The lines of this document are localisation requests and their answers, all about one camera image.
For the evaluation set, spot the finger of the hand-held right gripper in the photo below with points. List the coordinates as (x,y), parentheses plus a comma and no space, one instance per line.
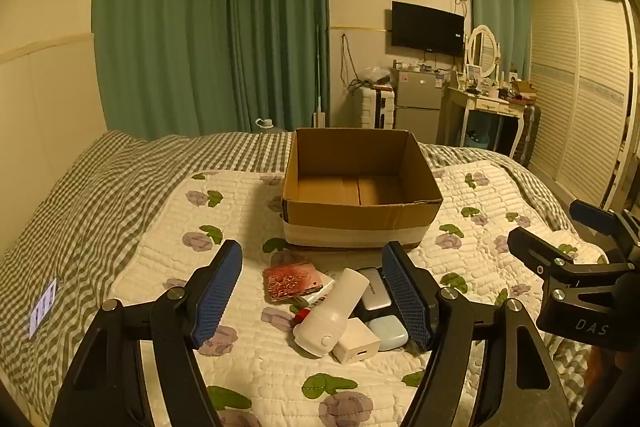
(595,214)
(530,247)

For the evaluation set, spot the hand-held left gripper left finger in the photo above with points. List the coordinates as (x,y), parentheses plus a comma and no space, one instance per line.
(215,299)

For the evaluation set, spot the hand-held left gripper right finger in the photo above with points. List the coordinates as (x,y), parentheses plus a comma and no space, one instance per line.
(407,299)

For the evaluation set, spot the silver power bank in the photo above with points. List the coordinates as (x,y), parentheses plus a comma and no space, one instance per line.
(375,294)

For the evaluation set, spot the light blue earbuds case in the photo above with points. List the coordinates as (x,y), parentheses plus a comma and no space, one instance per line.
(387,332)

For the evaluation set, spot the white charger plug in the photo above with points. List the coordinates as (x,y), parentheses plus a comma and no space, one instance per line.
(355,342)

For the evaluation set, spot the red rose-printed case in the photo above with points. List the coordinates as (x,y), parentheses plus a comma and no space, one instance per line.
(292,282)

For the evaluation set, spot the small white rectangular box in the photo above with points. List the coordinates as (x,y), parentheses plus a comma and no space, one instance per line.
(325,289)

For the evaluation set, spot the white bottle with red cap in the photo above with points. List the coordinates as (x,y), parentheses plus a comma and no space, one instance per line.
(300,317)

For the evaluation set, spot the cardboard box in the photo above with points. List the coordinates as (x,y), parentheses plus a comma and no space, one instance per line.
(350,212)

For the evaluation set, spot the white floral quilt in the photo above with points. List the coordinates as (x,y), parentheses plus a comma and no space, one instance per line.
(250,217)

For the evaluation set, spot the dark suitcase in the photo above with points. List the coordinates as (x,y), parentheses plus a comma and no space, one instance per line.
(529,134)

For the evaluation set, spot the white louvred wardrobe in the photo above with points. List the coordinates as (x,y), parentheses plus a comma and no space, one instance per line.
(585,97)

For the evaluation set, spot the white dressing table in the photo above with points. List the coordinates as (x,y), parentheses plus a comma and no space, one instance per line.
(487,104)

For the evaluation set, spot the smartphone with lit screen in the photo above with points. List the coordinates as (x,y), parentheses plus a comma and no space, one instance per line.
(44,307)

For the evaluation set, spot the clear water jug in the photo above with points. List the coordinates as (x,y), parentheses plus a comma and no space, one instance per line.
(265,123)

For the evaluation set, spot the silver small fridge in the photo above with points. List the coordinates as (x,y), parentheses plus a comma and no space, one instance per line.
(417,99)

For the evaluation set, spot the white suitcase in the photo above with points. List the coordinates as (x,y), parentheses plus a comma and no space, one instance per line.
(375,107)

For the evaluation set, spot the white oval vanity mirror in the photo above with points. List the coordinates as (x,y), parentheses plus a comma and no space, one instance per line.
(482,49)

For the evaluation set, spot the white mop stick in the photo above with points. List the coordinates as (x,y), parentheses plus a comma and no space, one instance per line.
(318,97)

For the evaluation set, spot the clear plastic bag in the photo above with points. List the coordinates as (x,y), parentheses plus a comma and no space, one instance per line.
(376,76)

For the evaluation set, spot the black wall television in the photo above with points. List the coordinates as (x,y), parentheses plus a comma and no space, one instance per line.
(427,29)

